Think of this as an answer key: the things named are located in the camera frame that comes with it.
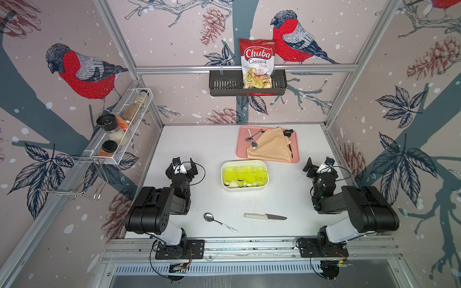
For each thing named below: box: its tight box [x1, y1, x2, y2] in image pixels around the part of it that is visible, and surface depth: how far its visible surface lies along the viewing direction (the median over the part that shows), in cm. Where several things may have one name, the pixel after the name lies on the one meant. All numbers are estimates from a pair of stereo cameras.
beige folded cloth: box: [246, 127, 292, 163], surface depth 109 cm
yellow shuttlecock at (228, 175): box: [223, 166, 236, 186], surface depth 92 cm
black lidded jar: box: [96, 113, 119, 131], surface depth 66 cm
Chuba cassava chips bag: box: [238, 38, 277, 89], surface depth 85 cm
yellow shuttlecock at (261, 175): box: [255, 166, 269, 187], surface depth 92 cm
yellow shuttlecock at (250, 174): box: [244, 165, 257, 188], surface depth 90 cm
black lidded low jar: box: [98, 139, 118, 157], surface depth 61 cm
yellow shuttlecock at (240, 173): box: [234, 167, 247, 188], surface depth 90 cm
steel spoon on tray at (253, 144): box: [247, 127, 259, 150], surface depth 112 cm
